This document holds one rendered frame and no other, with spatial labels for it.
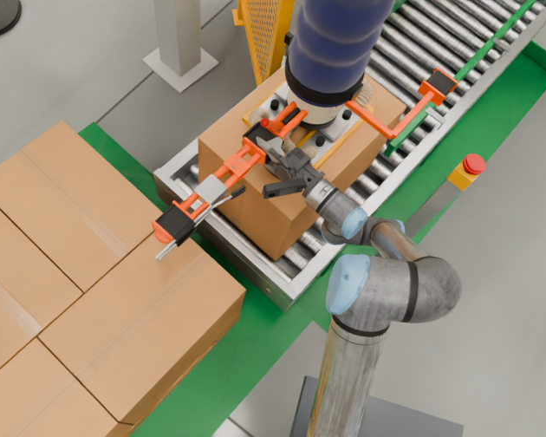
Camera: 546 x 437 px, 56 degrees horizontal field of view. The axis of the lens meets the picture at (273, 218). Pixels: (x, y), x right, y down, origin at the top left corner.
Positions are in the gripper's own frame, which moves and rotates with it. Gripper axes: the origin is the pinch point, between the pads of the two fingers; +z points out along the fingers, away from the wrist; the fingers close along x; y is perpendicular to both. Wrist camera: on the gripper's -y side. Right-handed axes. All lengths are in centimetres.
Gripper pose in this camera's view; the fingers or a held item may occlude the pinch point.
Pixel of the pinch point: (256, 148)
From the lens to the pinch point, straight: 148.2
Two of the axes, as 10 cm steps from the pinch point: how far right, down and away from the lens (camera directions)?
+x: 1.2, -3.7, -9.2
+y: 6.6, -6.6, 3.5
